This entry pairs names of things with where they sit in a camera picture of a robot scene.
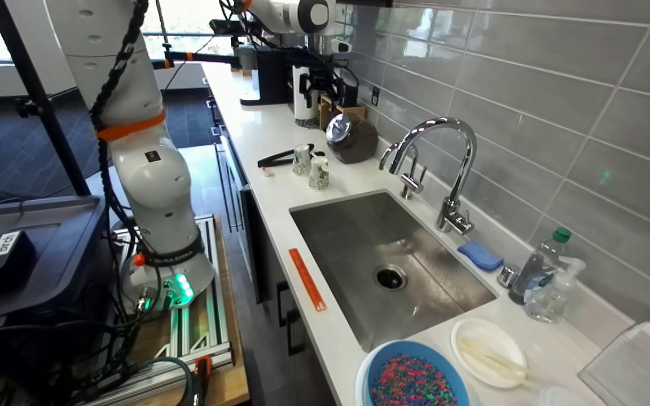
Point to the brown wooden box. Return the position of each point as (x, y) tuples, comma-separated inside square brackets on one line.
[(340, 111)]

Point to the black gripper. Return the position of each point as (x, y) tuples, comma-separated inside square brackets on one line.
[(308, 45)]

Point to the black coffee machine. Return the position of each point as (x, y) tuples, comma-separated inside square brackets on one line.
[(274, 75)]

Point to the orange strip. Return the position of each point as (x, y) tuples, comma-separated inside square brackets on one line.
[(308, 281)]

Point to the translucent plastic fork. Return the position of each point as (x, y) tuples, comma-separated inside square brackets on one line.
[(316, 161)]

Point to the dark kitchen cabinet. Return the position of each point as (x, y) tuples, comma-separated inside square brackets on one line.
[(264, 261)]

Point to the wall outlet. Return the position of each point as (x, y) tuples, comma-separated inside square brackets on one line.
[(375, 96)]

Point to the black tripod pole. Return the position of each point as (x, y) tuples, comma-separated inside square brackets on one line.
[(35, 91)]

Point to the green capped bottle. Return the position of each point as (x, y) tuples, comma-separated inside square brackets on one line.
[(535, 270)]

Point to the tall chrome faucet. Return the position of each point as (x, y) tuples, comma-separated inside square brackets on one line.
[(463, 171)]

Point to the stainless steel sink basin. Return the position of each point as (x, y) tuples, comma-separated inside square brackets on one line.
[(384, 249)]

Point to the clear plastic bottle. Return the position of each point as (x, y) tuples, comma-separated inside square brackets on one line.
[(557, 294)]

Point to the black kitchen tongs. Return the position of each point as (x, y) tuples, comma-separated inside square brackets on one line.
[(275, 158)]

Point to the blue bowl of coloured beads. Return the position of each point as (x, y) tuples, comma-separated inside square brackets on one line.
[(413, 379)]

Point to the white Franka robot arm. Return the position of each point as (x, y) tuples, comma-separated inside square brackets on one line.
[(152, 181)]

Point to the aluminium base frame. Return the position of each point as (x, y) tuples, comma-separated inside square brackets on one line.
[(208, 317)]

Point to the white plate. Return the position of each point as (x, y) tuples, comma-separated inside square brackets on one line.
[(484, 329)]

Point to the white plastic utensil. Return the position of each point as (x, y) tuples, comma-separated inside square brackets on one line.
[(495, 361)]

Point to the blue sponge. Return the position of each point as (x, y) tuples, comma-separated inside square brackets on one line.
[(481, 255)]

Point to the dark grey plastic bin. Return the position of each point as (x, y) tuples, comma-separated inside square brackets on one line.
[(61, 232)]

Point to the small chrome tap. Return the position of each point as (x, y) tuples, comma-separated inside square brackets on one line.
[(411, 176)]

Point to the dark kettle with chrome lid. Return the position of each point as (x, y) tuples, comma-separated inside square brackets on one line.
[(353, 140)]

